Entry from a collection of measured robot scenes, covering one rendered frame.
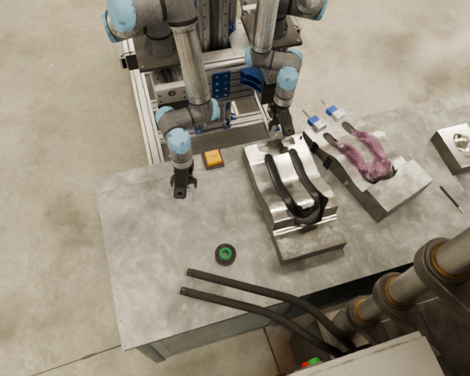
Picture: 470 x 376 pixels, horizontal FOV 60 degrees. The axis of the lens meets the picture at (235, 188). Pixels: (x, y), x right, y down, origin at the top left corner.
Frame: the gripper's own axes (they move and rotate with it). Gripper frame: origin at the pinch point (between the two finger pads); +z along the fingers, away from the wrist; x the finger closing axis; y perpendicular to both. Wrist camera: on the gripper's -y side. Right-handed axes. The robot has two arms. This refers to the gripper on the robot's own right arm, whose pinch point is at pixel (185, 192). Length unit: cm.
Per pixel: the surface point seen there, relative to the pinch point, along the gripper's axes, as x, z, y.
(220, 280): -16.4, -1.4, -35.5
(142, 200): 17.2, 4.6, -2.6
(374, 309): -59, -32, -49
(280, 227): -37.6, -3.6, -14.4
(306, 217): -48.2, -2.8, -9.3
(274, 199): -35.2, -7.1, -4.6
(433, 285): -59, -67, -52
